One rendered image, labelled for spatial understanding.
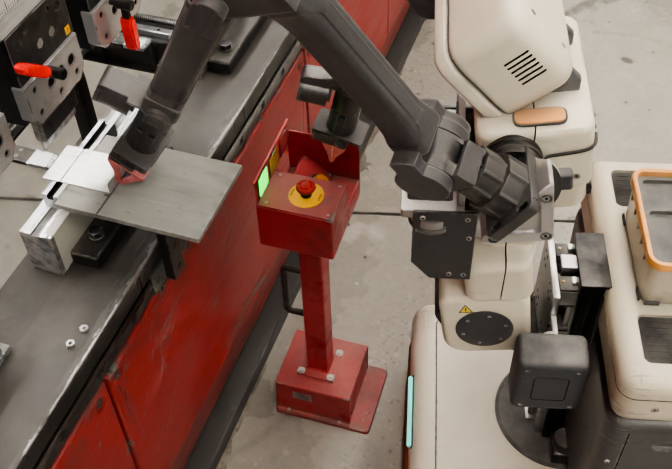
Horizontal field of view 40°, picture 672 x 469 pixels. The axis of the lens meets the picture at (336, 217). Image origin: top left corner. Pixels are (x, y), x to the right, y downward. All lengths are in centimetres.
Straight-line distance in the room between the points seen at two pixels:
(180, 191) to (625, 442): 89
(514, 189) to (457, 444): 95
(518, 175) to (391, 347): 136
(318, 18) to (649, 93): 252
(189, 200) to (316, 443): 102
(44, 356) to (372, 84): 74
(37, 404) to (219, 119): 69
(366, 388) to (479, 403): 43
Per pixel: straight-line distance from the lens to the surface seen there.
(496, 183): 122
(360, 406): 242
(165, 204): 153
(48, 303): 161
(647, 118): 333
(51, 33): 145
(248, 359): 247
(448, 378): 215
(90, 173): 161
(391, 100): 111
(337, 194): 182
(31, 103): 142
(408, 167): 117
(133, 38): 158
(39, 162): 166
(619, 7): 384
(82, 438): 161
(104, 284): 161
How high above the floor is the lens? 208
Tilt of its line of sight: 47 degrees down
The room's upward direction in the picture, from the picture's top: 2 degrees counter-clockwise
